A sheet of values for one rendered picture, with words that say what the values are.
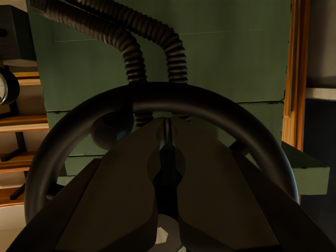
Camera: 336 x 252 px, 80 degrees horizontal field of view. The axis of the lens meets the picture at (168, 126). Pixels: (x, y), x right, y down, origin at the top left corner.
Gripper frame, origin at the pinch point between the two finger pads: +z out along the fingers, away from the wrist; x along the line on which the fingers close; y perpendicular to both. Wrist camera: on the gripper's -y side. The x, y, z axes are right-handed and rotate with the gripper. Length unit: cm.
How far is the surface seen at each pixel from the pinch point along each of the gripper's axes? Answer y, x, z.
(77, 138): 4.6, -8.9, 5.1
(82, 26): -3.9, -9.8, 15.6
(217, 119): 3.2, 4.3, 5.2
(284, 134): 103, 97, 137
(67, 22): -4.4, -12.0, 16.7
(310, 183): 26.1, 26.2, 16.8
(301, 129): 91, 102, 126
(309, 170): 23.5, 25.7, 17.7
